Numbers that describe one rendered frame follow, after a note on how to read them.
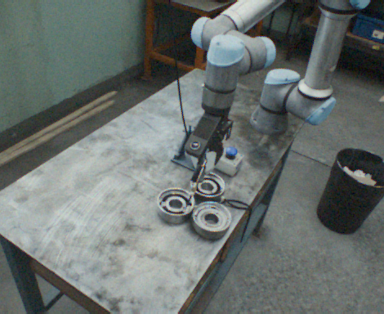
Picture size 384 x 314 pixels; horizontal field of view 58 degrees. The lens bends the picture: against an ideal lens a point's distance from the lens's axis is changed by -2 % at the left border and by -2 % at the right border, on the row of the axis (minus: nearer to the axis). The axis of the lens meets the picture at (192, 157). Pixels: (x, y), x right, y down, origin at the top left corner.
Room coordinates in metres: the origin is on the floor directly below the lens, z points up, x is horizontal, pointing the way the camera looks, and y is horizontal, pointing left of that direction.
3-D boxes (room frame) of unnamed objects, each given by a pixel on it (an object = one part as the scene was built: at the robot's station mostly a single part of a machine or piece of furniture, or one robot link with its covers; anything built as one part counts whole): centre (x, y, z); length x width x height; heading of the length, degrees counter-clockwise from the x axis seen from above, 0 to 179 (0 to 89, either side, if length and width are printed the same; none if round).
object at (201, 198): (0.77, -0.06, 0.82); 0.10 x 0.10 x 0.04
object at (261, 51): (0.83, -0.09, 1.23); 0.11 x 0.11 x 0.08; 49
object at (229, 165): (0.92, -0.12, 0.82); 0.08 x 0.07 x 0.05; 155
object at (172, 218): (0.68, 0.03, 0.82); 0.10 x 0.10 x 0.04
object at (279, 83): (1.22, -0.29, 0.97); 0.13 x 0.12 x 0.14; 49
